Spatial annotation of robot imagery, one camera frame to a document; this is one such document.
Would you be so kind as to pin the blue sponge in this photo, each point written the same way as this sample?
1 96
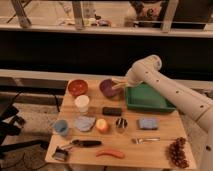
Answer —
148 123

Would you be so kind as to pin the purple bowl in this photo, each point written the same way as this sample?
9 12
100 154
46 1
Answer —
106 88

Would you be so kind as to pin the grey blue crumpled cloth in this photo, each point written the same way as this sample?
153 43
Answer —
84 123

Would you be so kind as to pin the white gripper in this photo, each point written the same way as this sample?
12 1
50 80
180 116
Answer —
130 80

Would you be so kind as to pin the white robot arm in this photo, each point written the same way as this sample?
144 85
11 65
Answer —
198 107

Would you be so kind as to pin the red yellow apple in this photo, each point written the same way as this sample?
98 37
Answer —
102 126

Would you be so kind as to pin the small metal clip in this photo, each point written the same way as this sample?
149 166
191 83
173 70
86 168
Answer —
60 155

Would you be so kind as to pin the green plastic tray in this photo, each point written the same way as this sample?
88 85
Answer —
145 98

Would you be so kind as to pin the black rectangular block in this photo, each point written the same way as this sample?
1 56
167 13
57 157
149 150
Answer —
111 111

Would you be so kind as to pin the black handled peeler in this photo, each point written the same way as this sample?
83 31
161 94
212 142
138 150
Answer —
81 143

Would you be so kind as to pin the black chair base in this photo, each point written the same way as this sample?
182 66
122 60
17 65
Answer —
8 118

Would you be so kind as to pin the silver fork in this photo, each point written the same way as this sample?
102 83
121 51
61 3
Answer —
142 140

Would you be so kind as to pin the orange red bowl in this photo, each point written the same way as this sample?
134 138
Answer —
77 87

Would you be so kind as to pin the dark red grape bunch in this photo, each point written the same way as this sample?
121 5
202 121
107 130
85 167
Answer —
176 153

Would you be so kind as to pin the white plastic cup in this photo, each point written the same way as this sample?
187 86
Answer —
82 103

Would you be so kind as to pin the light blue cup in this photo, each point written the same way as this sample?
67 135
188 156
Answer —
61 127

